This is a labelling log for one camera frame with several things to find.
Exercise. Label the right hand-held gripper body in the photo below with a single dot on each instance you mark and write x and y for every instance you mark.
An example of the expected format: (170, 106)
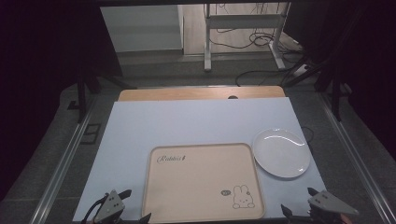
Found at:
(330, 202)

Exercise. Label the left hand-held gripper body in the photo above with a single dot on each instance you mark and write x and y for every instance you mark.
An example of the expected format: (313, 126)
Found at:
(111, 205)

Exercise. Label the person's right hand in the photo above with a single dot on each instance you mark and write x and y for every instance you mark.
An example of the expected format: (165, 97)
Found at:
(345, 219)

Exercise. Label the white round plate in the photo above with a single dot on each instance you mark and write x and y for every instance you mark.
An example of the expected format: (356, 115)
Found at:
(281, 154)

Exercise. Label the beige tray with rabbit print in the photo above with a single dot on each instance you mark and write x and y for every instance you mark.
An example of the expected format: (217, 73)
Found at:
(202, 183)

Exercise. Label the pale blue table sheet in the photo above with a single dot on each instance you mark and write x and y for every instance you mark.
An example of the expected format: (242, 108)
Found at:
(140, 127)

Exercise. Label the black floor socket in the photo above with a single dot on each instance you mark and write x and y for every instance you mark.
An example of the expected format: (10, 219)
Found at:
(91, 133)

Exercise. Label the black metal stand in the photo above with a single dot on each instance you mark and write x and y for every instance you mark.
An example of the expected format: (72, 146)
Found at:
(335, 96)
(81, 93)

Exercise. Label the white power strip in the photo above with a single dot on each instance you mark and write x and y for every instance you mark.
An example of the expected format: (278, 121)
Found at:
(300, 70)

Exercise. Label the aluminium floor rail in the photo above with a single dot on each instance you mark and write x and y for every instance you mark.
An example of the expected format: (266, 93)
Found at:
(59, 168)
(358, 155)

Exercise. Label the white metal desk frame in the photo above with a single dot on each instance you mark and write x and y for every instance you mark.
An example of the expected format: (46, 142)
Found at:
(208, 37)

